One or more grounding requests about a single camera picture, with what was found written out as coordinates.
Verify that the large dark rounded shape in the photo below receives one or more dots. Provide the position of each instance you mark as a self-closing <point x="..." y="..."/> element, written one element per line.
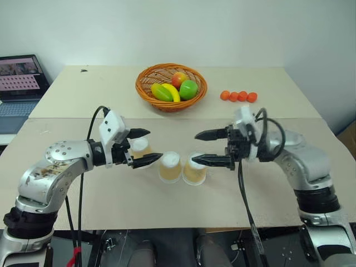
<point x="164" y="247"/>

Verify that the grey open laptop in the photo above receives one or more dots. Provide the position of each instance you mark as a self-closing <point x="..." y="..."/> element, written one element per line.
<point x="16" y="83"/>

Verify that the red tape strip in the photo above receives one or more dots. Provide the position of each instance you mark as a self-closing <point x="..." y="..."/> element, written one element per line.
<point x="74" y="256"/>

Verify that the orange woven basket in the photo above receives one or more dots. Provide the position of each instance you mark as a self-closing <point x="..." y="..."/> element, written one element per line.
<point x="147" y="86"/>

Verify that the brown cardboard box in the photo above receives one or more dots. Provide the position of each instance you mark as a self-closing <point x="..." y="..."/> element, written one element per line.
<point x="348" y="139"/>

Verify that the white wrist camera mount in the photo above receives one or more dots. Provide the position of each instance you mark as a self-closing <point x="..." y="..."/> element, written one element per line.
<point x="244" y="118"/>
<point x="112" y="128"/>

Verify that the green toy apple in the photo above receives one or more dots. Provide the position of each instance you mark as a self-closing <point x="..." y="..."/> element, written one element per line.
<point x="188" y="89"/>

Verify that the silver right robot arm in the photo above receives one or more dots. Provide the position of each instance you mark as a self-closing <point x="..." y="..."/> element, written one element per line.
<point x="303" y="164"/>

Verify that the green yellow toy mango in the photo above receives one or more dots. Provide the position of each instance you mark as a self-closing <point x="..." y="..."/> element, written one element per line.
<point x="161" y="92"/>

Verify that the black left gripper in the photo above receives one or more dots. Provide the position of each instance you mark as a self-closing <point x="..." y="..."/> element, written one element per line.
<point x="121" y="154"/>

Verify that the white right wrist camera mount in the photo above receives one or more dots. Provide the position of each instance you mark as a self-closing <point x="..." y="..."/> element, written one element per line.
<point x="244" y="118"/>

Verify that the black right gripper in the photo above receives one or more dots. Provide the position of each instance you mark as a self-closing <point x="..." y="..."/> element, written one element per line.
<point x="237" y="147"/>

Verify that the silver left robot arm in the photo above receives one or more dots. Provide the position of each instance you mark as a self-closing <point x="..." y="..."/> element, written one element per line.
<point x="53" y="169"/>

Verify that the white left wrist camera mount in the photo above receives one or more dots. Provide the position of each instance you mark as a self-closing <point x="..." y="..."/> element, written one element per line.
<point x="112" y="128"/>

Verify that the red yellow toy apple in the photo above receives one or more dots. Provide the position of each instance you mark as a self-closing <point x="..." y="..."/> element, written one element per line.
<point x="178" y="79"/>

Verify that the tan paper cup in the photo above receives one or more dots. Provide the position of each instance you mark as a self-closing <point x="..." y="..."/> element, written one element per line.
<point x="169" y="168"/>
<point x="194" y="175"/>
<point x="140" y="146"/>

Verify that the small dark rounded shape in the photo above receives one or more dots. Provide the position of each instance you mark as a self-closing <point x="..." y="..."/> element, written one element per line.
<point x="211" y="249"/>

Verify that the small black clip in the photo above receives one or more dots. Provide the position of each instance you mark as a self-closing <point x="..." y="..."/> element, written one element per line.
<point x="84" y="69"/>

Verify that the yellow toy banana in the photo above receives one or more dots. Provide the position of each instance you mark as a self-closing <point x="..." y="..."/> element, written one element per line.
<point x="172" y="91"/>

